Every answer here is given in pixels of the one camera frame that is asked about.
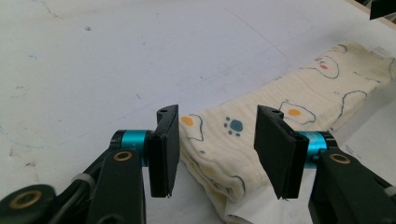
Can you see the white foam mat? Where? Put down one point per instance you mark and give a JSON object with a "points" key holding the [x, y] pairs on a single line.
{"points": [[93, 62]]}

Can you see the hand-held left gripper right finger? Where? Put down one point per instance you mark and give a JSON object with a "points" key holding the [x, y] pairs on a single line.
{"points": [[277, 152]]}

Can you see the cream printed cloth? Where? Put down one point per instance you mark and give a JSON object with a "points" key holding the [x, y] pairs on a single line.
{"points": [[230, 149]]}

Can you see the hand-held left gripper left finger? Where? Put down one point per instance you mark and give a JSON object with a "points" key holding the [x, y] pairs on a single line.
{"points": [[163, 155]]}

